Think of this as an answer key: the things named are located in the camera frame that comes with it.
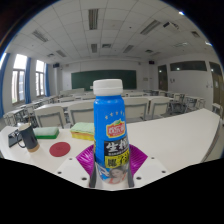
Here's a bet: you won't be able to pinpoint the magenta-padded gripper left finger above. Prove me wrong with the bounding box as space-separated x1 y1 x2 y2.
54 143 98 189

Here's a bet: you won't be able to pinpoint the flat round red coaster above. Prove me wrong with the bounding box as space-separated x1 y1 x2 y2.
49 141 72 158

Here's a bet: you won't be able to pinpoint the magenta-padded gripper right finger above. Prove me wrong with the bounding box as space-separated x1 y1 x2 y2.
126 143 172 189

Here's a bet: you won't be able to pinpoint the green chalkboard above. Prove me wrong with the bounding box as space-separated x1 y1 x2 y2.
70 69 138 92

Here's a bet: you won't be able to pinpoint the dark interior wall window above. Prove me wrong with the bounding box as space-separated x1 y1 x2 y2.
169 60 208 72

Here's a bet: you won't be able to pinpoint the dark classroom door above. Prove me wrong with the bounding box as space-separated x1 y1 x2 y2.
157 64 169 92

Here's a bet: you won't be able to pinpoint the blue curtains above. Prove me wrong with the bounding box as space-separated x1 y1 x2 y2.
0 52 51 118

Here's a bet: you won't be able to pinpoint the black notebook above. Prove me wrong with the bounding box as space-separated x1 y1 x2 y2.
7 129 24 148

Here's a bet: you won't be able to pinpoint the white classroom chairs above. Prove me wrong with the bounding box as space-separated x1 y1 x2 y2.
3 88 224 129

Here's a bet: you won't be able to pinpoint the blue drink bottle white cap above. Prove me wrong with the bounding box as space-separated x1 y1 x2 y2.
92 78 131 186

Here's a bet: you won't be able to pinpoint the ceiling light panels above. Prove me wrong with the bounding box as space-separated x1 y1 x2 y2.
31 8 201 54

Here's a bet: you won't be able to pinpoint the classroom windows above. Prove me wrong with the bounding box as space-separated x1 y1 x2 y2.
0 53 46 105

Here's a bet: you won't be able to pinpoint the yellow sponge with green top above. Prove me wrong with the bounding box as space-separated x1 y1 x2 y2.
69 121 95 142

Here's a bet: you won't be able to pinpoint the dark navy mug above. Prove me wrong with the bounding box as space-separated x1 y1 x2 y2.
17 122 40 154

